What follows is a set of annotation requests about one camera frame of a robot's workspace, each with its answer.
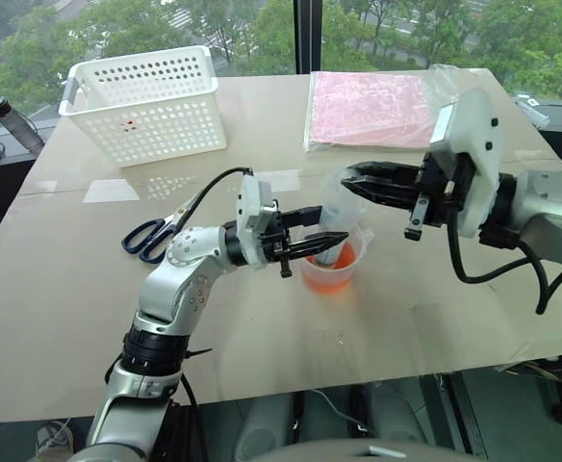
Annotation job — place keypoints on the black window frame post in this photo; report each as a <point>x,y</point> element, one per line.
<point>307,33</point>

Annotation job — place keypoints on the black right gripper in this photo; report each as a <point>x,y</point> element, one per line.
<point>442,187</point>

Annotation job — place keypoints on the plastic cup with red liquid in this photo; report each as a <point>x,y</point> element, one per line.
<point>329,281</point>

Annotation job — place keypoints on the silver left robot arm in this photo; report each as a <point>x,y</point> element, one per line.
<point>165,293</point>

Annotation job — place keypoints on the white perforated plastic basket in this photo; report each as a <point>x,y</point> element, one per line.
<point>165,125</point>

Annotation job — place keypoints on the grey rounded shape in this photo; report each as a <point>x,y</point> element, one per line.
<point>266,423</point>

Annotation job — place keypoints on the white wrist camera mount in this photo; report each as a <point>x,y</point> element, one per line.
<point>249,202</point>
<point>478,139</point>

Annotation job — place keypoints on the clear plastic bag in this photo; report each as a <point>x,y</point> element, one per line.
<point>348,212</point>

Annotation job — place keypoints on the clear plastic syringe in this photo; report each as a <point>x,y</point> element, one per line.
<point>331,219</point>

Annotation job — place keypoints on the clear plastic packet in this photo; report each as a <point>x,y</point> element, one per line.
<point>531,108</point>

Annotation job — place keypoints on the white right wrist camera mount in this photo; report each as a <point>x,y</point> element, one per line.
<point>478,139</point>

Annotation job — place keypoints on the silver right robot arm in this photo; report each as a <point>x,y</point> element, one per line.
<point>550,212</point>

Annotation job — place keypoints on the pink sheets in plastic bag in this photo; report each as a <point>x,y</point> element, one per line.
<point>367,106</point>

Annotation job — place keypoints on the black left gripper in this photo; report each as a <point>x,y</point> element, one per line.
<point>273,233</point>

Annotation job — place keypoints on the black water bottle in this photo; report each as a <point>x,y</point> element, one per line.
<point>16,122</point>

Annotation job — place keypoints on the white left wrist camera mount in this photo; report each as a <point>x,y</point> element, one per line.
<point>249,202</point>

